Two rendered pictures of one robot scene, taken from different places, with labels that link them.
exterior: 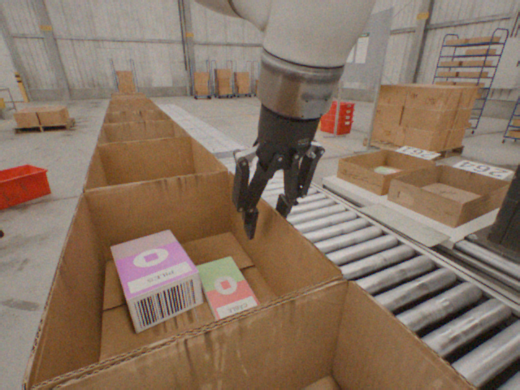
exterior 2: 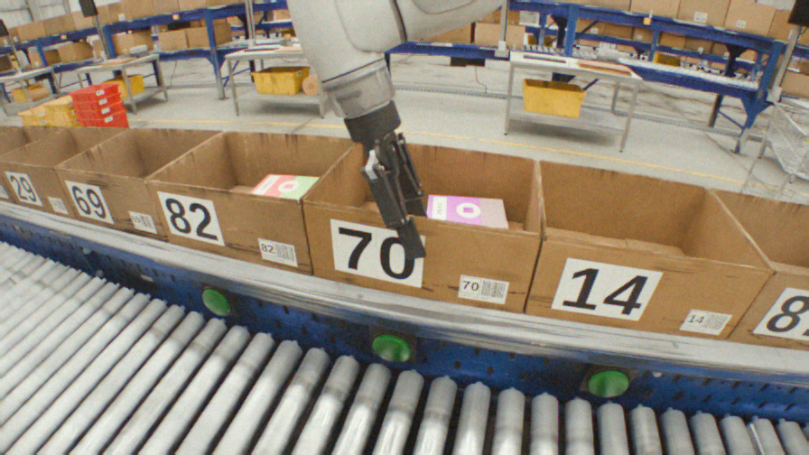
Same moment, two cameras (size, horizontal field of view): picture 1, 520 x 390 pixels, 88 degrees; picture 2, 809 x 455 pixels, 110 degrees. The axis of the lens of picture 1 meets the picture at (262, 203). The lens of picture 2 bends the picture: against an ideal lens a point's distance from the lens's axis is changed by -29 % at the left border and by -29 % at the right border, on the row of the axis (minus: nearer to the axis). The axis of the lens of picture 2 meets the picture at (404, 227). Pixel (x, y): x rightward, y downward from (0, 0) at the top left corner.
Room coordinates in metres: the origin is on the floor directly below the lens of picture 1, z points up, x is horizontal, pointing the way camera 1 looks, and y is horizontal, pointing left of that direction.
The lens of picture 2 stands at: (0.72, -0.40, 1.37)
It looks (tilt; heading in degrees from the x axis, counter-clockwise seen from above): 34 degrees down; 130
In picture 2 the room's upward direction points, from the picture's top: straight up
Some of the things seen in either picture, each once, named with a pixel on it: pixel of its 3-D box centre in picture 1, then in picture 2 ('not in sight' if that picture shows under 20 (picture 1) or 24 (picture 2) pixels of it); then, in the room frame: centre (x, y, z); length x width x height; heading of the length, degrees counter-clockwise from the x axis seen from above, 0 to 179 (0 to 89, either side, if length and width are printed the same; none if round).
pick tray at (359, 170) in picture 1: (384, 170); not in sight; (1.31, -0.62, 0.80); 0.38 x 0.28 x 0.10; 119
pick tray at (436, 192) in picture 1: (448, 191); not in sight; (1.04, -0.77, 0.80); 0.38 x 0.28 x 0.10; 120
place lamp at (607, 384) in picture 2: not in sight; (608, 385); (0.78, 0.08, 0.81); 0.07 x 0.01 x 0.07; 25
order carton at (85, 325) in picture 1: (187, 267); (432, 214); (0.35, 0.12, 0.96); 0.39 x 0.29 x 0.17; 25
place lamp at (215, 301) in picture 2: not in sight; (215, 303); (0.07, -0.25, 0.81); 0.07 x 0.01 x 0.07; 25
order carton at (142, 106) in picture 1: (136, 121); not in sight; (1.77, 0.80, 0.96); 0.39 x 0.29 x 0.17; 25
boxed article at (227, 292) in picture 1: (226, 289); not in sight; (0.37, 0.06, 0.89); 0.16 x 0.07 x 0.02; 26
